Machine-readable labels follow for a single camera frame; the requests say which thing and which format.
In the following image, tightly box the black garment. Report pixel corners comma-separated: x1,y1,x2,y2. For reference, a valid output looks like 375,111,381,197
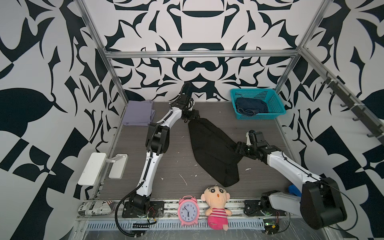
188,118,243,187

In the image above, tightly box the lavender skirt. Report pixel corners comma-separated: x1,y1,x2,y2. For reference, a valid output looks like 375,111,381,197
122,100,156,126

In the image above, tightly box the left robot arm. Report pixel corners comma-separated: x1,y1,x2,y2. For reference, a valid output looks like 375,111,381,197
128,93,200,215

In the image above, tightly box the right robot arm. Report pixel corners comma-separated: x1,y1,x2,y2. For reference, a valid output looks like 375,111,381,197
235,130,347,230

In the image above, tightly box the denim garment in basket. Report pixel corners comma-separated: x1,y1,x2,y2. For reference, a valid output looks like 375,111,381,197
235,98,269,117

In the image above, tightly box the teal plastic basket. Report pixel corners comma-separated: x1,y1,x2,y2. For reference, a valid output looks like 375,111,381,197
230,89,286,120

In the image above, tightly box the blue cloth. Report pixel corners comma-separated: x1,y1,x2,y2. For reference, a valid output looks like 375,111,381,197
288,185,302,197

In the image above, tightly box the plush doll pink shirt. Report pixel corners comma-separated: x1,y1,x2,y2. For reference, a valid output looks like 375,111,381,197
201,186,232,231

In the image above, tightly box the small circuit board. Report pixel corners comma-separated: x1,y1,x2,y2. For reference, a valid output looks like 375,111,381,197
263,219,280,236

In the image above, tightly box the pink alarm clock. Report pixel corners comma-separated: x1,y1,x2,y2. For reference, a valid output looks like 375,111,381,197
178,196,200,227

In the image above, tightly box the white rectangular panel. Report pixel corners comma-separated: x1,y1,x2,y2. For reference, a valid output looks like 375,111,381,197
78,153,107,186
108,154,128,180

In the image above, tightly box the folded newspaper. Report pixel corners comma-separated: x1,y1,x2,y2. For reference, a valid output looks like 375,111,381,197
78,201,115,216

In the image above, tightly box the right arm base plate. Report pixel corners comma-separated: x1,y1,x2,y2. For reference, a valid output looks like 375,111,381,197
244,200,287,217

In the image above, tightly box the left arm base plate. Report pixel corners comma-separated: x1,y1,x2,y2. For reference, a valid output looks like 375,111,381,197
122,201,165,218

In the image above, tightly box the grey wall hook rail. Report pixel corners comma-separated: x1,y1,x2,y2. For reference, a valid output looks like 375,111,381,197
322,71,384,145

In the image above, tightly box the black corrugated cable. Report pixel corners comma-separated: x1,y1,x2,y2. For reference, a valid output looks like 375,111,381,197
113,181,157,238

